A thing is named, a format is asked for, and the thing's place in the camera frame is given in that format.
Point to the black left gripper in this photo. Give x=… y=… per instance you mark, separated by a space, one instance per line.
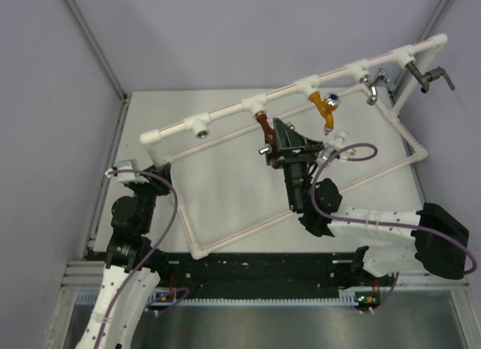
x=155 y=183

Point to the orange faucet blue cap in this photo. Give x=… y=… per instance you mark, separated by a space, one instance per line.
x=326 y=105

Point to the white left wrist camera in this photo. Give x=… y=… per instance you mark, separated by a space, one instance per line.
x=125 y=172

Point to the chrome lever faucet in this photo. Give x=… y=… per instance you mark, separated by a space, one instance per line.
x=371 y=83

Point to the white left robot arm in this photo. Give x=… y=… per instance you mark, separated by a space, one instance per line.
x=133 y=265

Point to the aluminium frame rail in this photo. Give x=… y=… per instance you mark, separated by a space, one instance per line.
x=82 y=275

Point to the brown faucet chrome knob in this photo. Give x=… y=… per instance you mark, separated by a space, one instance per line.
x=269 y=133

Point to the white plastic faucet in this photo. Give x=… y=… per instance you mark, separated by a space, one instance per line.
x=338 y=142

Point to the white slotted cable duct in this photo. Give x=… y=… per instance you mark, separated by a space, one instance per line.
x=344 y=298

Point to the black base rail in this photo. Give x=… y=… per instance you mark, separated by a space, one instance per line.
x=251 y=276

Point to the dark grey lever faucet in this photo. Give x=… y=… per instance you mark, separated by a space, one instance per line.
x=425 y=79

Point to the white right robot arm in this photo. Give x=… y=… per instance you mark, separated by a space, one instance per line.
x=429 y=239

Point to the white pipe frame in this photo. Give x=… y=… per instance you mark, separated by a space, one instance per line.
x=343 y=81

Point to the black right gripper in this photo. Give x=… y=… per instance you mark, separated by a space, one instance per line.
x=285 y=139

